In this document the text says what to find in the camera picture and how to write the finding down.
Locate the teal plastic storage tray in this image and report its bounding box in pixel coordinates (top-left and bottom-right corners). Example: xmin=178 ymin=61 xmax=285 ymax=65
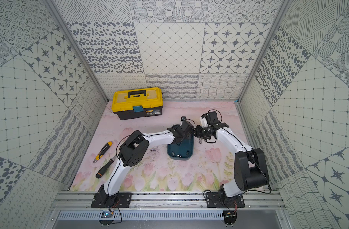
xmin=167 ymin=135 xmax=194 ymax=160

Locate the controller board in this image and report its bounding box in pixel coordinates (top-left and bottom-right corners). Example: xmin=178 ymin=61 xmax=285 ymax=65
xmin=223 ymin=210 xmax=238 ymax=226
xmin=99 ymin=211 xmax=115 ymax=226

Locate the right controller board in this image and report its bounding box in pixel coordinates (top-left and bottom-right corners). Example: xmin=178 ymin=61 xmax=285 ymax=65
xmin=223 ymin=210 xmax=238 ymax=226

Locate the white slotted cable duct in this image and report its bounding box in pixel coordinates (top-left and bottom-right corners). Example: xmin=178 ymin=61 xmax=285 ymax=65
xmin=58 ymin=210 xmax=223 ymax=220

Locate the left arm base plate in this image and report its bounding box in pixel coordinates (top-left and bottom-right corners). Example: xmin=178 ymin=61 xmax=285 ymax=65
xmin=91 ymin=192 xmax=132 ymax=209

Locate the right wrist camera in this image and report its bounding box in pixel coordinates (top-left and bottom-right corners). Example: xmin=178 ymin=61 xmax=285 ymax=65
xmin=200 ymin=110 xmax=220 ymax=127

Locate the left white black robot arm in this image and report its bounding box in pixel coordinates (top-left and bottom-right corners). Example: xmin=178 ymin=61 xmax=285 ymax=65
xmin=95 ymin=120 xmax=195 ymax=203

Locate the left controller board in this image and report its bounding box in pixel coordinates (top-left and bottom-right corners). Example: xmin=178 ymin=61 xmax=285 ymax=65
xmin=99 ymin=211 xmax=115 ymax=226

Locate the aluminium mounting rail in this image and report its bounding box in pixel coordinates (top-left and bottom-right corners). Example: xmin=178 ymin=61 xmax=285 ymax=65
xmin=50 ymin=191 xmax=286 ymax=210

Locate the yellow black plastic toolbox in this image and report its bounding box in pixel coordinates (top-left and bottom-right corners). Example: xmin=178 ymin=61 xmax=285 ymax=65
xmin=111 ymin=87 xmax=163 ymax=120

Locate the black orange screwdriver handle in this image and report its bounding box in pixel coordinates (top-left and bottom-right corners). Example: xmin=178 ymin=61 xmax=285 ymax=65
xmin=95 ymin=158 xmax=114 ymax=179

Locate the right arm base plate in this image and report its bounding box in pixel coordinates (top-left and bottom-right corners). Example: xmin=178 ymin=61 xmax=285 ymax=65
xmin=203 ymin=191 xmax=245 ymax=208

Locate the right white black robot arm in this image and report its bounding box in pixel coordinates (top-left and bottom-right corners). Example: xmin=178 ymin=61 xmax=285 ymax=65
xmin=194 ymin=123 xmax=270 ymax=198

